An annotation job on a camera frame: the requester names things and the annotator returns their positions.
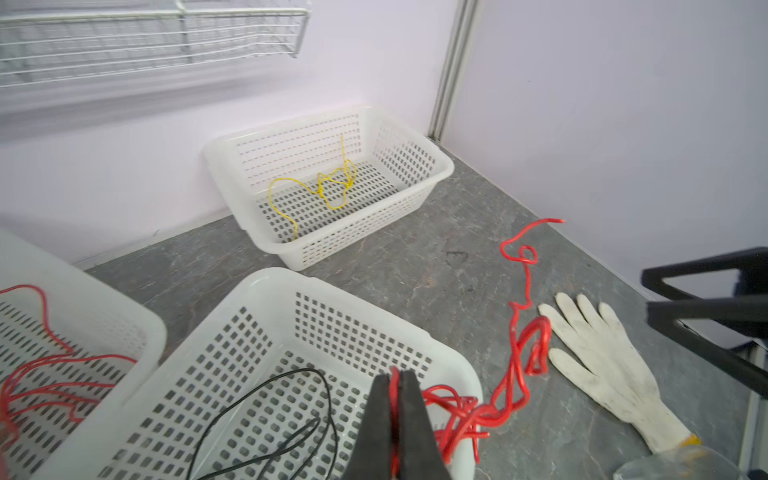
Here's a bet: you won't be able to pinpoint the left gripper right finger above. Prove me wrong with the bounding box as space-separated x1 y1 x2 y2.
397 371 451 480

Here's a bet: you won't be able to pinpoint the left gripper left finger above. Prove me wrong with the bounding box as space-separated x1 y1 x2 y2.
341 374 393 480

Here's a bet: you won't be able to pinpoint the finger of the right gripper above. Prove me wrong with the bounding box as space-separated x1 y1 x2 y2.
647 295 767 398
640 247 767 300

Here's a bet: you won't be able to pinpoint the black cable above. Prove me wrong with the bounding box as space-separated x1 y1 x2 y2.
185 367 340 480

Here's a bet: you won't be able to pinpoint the yellow cable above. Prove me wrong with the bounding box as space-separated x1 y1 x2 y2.
267 134 359 240

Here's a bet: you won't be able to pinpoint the clear plastic cup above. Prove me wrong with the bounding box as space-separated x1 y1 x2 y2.
613 445 748 480

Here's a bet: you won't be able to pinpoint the white basket centre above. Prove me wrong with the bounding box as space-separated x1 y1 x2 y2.
35 267 485 480

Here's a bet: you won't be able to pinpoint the white basket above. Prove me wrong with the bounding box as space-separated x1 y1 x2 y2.
203 106 454 271
35 267 485 480
1 231 167 479

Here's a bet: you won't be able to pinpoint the white work glove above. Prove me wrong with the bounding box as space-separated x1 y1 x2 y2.
538 292 701 453

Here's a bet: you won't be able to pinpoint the white basket back right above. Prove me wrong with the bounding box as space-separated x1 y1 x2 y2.
203 106 454 271

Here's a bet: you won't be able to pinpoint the white basket back left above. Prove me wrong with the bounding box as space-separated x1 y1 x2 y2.
1 231 167 479

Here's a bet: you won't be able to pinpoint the aluminium frame rails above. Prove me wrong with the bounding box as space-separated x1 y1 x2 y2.
427 0 485 145

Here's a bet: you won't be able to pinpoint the white wire wall rack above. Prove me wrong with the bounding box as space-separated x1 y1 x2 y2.
1 0 312 89

